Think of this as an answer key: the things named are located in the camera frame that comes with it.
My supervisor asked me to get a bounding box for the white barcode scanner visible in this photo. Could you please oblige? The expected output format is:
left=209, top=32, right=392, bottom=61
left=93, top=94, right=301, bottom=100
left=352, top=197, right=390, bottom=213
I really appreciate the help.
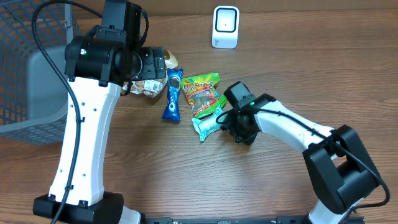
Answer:
left=211, top=5, right=240, bottom=49

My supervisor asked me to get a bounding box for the blue Oreo cookie pack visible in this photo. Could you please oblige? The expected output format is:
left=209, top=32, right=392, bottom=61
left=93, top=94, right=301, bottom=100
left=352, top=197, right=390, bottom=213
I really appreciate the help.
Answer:
left=162, top=68, right=183, bottom=122

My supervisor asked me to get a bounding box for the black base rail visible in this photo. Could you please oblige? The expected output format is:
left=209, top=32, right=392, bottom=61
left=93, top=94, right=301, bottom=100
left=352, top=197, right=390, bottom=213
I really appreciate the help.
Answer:
left=139, top=214, right=364, bottom=224

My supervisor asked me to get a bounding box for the green Haribo gummy bag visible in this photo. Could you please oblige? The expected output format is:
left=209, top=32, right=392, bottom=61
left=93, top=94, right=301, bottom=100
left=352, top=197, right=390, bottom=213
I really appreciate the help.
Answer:
left=181, top=73, right=227, bottom=119

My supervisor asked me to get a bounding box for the grey plastic mesh basket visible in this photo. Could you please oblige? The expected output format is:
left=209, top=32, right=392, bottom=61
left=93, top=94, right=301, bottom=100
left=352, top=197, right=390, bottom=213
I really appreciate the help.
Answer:
left=1, top=0, right=68, bottom=144

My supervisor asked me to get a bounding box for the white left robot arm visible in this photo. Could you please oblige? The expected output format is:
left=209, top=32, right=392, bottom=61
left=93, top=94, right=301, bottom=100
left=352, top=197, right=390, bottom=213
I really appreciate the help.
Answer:
left=33, top=1, right=167, bottom=224

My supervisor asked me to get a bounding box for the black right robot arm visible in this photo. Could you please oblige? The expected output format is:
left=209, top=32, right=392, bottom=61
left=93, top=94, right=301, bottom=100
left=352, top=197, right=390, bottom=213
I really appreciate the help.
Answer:
left=217, top=82, right=385, bottom=223

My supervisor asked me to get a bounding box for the teal white snack packet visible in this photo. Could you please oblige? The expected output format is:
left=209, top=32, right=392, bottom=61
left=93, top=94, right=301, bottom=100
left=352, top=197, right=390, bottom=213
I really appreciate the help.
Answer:
left=192, top=107, right=223, bottom=142

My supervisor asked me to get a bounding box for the beige clear cookie bag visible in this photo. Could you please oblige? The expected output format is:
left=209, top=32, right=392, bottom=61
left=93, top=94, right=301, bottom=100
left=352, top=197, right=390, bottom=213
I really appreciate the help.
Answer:
left=121, top=49, right=178, bottom=98

